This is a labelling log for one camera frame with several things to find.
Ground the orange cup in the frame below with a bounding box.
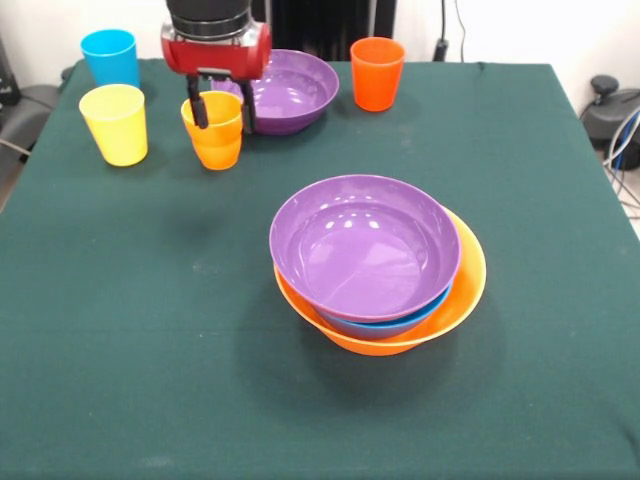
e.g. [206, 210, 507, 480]
[180, 90, 245, 172]

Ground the bundle of cables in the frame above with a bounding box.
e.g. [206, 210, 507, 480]
[602, 107, 640, 221]

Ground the large orange bowl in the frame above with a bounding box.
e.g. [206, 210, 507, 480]
[273, 207, 488, 357]

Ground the purple bowl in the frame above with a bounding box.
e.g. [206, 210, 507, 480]
[268, 173, 462, 324]
[210, 48, 341, 136]

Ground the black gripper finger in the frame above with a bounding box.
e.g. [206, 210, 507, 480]
[185, 74, 210, 129]
[239, 79, 258, 135]

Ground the dark green tablecloth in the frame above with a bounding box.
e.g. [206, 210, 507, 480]
[0, 58, 640, 480]

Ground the black floor base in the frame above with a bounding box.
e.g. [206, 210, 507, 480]
[579, 74, 640, 151]

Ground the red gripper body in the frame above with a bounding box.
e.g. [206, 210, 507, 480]
[160, 22, 273, 81]

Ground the yellow cup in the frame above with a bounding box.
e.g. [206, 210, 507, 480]
[78, 84, 149, 167]

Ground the blue cup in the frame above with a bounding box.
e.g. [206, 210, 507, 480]
[79, 28, 141, 90]

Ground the large blue bowl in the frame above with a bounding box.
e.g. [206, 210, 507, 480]
[314, 284, 454, 341]

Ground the red cup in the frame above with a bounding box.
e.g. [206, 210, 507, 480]
[349, 36, 407, 113]

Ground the black cable with plug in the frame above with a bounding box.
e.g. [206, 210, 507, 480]
[432, 0, 469, 64]

